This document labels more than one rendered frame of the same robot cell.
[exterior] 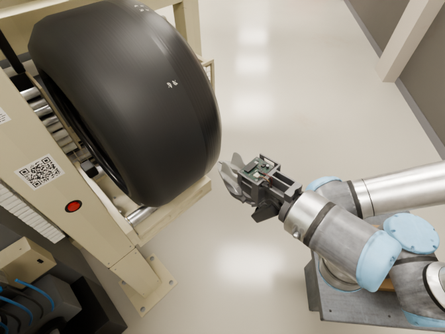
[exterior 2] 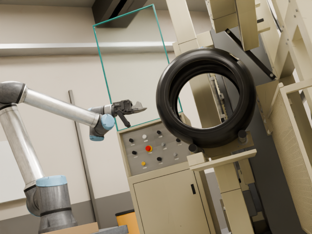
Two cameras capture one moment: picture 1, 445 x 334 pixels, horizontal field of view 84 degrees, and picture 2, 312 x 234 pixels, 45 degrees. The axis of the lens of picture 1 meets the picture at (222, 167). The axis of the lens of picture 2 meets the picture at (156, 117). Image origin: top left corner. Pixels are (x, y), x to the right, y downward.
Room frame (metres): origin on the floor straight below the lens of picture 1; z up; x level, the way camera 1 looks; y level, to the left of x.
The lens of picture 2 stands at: (2.22, -1.23, 0.66)
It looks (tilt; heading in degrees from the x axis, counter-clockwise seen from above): 13 degrees up; 145
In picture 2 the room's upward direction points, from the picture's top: 14 degrees counter-clockwise
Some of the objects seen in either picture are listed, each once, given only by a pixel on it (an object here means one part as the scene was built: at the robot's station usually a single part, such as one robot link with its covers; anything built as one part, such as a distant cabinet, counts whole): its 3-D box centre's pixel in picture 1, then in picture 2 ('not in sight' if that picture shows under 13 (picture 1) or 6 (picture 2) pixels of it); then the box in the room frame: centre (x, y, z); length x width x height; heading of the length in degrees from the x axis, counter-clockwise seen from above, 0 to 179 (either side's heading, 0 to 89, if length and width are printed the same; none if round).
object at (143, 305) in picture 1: (148, 282); not in sight; (0.40, 0.47, 0.01); 0.27 x 0.27 x 0.02; 45
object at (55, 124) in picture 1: (30, 124); (272, 108); (0.70, 0.73, 1.05); 0.20 x 0.15 x 0.30; 135
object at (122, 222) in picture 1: (104, 200); (221, 146); (0.46, 0.43, 0.90); 0.40 x 0.03 x 0.10; 45
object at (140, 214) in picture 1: (168, 193); (196, 150); (0.49, 0.20, 0.90); 0.35 x 0.05 x 0.05; 135
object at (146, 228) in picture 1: (170, 203); (199, 160); (0.49, 0.20, 0.83); 0.36 x 0.09 x 0.06; 135
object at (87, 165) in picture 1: (89, 169); not in sight; (0.56, 0.49, 0.97); 0.05 x 0.04 x 0.05; 45
